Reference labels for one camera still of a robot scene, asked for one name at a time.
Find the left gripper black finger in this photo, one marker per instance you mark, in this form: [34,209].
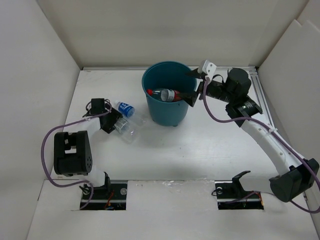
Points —
[115,115]
[108,127]

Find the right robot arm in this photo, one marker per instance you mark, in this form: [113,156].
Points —
[295,173]

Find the teal plastic bin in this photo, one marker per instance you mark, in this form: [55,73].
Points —
[161,83]

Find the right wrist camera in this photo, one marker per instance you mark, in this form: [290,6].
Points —
[207,70]

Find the clear white cap bottle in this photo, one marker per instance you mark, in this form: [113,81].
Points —
[127,131]

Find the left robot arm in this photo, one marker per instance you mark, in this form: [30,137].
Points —
[72,154]

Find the red label water bottle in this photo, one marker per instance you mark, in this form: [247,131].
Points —
[164,94]

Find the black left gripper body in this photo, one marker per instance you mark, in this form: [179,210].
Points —
[106,108]

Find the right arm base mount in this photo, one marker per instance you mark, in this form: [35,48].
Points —
[230,195]

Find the blue label water bottle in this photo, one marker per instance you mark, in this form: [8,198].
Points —
[130,113]

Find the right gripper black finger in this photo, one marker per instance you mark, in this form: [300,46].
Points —
[190,98]
[195,74]

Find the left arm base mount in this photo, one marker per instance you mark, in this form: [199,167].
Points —
[113,198]

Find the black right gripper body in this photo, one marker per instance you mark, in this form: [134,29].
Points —
[217,90]

